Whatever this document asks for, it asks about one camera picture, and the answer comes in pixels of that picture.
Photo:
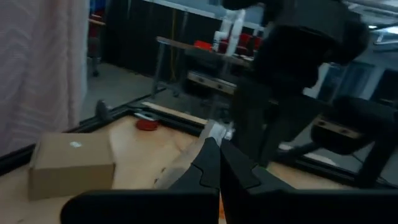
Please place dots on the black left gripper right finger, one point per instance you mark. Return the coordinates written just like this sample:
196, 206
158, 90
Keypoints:
255, 205

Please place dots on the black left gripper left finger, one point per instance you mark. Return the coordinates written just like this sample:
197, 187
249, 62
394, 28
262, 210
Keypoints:
199, 205

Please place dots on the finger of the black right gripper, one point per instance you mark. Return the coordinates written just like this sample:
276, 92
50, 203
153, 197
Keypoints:
248, 124
289, 118

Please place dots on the clear plastic bag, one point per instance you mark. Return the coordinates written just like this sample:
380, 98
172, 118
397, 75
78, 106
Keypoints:
219, 131

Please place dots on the red storage bin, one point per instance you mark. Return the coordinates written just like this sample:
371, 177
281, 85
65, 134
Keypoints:
202, 45

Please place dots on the red black tape roll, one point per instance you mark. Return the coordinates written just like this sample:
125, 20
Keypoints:
147, 125

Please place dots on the wooden side table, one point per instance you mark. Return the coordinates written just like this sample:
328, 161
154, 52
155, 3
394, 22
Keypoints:
174, 42

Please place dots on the small cardboard box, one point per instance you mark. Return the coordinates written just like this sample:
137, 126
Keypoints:
71, 168

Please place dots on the pink chevron cloth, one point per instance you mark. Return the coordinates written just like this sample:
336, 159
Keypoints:
37, 77

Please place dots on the black aluminium table frame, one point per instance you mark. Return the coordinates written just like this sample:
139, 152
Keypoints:
124, 109

